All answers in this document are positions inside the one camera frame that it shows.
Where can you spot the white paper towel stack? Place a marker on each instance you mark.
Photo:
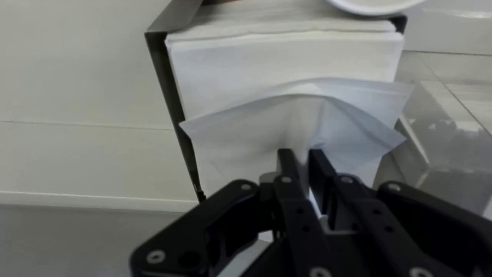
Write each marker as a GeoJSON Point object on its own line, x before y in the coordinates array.
{"type": "Point", "coordinates": [282, 56]}

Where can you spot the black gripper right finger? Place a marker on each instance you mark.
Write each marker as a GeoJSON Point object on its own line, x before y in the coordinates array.
{"type": "Point", "coordinates": [400, 236]}

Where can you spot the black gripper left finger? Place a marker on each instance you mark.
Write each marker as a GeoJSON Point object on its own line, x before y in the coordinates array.
{"type": "Point", "coordinates": [240, 231]}

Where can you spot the metal paper towel holder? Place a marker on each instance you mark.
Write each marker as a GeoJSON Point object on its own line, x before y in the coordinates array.
{"type": "Point", "coordinates": [159, 56]}

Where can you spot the single white paper towel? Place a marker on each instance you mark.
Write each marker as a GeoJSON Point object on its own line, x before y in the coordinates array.
{"type": "Point", "coordinates": [286, 123]}

